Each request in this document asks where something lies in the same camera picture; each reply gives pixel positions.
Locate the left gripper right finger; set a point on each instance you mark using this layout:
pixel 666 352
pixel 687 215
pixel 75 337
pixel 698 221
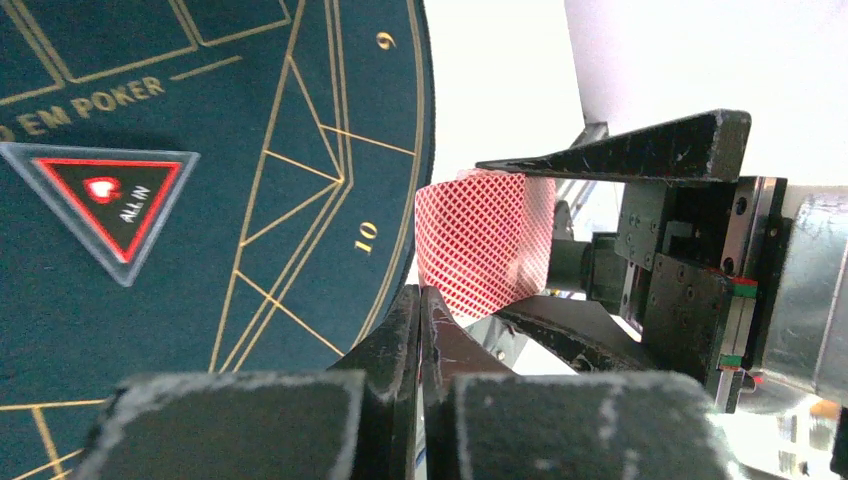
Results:
pixel 483 421

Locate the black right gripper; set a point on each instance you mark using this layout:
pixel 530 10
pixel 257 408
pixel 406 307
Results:
pixel 694 269

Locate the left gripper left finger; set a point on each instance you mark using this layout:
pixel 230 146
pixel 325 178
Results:
pixel 264 424

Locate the red playing card deck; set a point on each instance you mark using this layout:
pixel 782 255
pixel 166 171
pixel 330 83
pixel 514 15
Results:
pixel 484 240

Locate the round dark poker mat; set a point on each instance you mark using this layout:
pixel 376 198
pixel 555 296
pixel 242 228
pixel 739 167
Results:
pixel 314 121

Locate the red triangular marker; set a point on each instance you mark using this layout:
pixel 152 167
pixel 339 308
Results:
pixel 114 201

